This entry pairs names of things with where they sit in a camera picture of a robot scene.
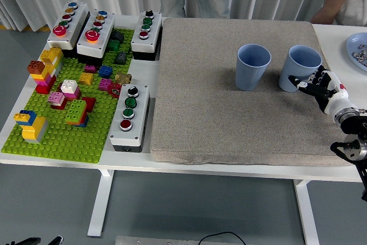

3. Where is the brown-topped brick tower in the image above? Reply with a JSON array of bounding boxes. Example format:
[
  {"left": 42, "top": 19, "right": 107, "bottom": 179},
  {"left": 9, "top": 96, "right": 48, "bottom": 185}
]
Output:
[{"left": 27, "top": 60, "right": 57, "bottom": 94}]

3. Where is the person's hand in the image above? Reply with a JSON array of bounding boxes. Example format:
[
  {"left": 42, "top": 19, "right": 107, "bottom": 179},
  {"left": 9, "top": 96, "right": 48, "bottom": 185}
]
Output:
[{"left": 310, "top": 9, "right": 335, "bottom": 25}]

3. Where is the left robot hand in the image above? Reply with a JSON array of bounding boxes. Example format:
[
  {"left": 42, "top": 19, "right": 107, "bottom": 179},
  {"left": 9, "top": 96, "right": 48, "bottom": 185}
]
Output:
[{"left": 0, "top": 235, "right": 64, "bottom": 245}]

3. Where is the green studded baseplate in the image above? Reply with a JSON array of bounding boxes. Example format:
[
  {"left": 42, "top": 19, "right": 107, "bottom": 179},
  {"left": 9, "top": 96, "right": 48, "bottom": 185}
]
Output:
[{"left": 1, "top": 28, "right": 135, "bottom": 165}]

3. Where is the green-topped brick stack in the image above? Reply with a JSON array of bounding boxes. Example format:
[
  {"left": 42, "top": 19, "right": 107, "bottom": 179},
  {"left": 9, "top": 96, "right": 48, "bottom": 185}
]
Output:
[{"left": 65, "top": 99, "right": 89, "bottom": 128}]

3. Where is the grey-brown mat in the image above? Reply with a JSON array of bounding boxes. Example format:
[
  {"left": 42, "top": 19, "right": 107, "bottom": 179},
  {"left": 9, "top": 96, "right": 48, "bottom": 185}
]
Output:
[{"left": 150, "top": 17, "right": 362, "bottom": 167}]

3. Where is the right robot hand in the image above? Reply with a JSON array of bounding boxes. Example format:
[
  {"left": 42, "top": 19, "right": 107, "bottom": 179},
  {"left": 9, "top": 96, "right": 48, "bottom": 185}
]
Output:
[{"left": 288, "top": 65, "right": 350, "bottom": 115}]

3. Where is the blue plate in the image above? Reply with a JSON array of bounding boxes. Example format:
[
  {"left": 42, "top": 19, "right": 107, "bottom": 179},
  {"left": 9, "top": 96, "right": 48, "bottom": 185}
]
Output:
[{"left": 346, "top": 32, "right": 367, "bottom": 72}]

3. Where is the dark grey brick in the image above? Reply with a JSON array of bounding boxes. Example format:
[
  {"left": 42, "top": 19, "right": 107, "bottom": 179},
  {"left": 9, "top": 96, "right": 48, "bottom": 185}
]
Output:
[
  {"left": 114, "top": 51, "right": 128, "bottom": 64},
  {"left": 110, "top": 30, "right": 125, "bottom": 42}
]

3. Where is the yellow and white brick stack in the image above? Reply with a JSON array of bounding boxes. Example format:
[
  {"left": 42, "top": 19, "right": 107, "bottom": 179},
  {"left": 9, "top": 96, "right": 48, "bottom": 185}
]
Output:
[{"left": 40, "top": 47, "right": 64, "bottom": 67}]

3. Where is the red brick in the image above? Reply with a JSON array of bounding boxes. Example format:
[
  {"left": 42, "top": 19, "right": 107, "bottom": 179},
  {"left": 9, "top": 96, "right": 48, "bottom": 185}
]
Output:
[{"left": 81, "top": 96, "right": 97, "bottom": 113}]

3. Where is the pink-topped brick stack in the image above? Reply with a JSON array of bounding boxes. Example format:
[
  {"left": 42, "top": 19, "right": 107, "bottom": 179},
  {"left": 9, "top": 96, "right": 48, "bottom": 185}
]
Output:
[{"left": 48, "top": 91, "right": 68, "bottom": 110}]

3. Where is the four-button control box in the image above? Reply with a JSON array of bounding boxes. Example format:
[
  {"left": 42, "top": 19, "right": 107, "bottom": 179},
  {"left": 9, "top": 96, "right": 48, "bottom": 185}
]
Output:
[
  {"left": 130, "top": 10, "right": 163, "bottom": 61},
  {"left": 109, "top": 83, "right": 151, "bottom": 153}
]

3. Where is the white table leg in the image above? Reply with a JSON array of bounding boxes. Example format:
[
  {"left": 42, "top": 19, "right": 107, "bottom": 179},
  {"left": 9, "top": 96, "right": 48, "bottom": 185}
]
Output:
[
  {"left": 87, "top": 169, "right": 115, "bottom": 237},
  {"left": 294, "top": 180, "right": 319, "bottom": 245}
]

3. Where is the white-topped pink brick stack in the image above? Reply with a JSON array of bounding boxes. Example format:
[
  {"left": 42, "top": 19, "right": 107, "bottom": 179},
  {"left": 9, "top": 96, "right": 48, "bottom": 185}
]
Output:
[{"left": 60, "top": 79, "right": 82, "bottom": 101}]

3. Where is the blue ribbed cup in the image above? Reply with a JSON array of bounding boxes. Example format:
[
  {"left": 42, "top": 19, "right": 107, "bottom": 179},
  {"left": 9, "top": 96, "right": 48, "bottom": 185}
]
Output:
[
  {"left": 235, "top": 43, "right": 272, "bottom": 91},
  {"left": 278, "top": 45, "right": 322, "bottom": 93}
]

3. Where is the dark green brick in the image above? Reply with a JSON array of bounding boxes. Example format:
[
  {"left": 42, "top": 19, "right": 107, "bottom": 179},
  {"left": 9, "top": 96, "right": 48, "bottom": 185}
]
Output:
[{"left": 107, "top": 39, "right": 121, "bottom": 52}]

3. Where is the yellow and blue brick stack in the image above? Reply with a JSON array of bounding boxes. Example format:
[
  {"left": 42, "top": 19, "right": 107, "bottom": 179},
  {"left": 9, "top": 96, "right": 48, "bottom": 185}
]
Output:
[{"left": 13, "top": 110, "right": 49, "bottom": 145}]

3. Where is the five-button control box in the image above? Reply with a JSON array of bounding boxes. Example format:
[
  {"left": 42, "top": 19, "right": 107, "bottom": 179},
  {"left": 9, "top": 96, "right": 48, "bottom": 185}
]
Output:
[
  {"left": 46, "top": 1, "right": 90, "bottom": 59},
  {"left": 76, "top": 9, "right": 116, "bottom": 67}
]

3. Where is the black cable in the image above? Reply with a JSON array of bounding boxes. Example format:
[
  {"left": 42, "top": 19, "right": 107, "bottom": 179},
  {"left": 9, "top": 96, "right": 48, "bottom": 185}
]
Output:
[{"left": 199, "top": 231, "right": 246, "bottom": 245}]

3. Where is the brass valve with red handwheel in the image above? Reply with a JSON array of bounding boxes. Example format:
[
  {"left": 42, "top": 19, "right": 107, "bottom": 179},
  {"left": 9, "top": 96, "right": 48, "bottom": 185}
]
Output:
[{"left": 108, "top": 71, "right": 132, "bottom": 96}]

